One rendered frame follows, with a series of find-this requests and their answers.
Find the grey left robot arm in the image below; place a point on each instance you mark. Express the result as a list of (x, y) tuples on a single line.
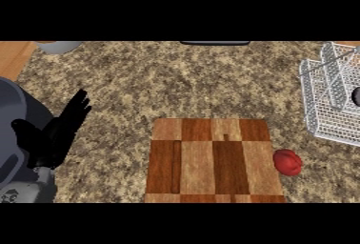
[(11, 133)]

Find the dark flat appliance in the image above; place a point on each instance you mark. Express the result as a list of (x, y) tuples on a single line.
[(214, 42)]

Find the pale grey round container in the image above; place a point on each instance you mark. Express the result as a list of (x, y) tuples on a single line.
[(56, 46)]

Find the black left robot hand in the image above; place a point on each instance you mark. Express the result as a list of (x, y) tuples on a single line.
[(52, 139)]

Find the checkered wooden cutting board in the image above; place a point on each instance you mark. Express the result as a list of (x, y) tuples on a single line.
[(213, 162)]

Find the dark rounded object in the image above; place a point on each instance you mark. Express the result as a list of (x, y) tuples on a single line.
[(357, 97)]

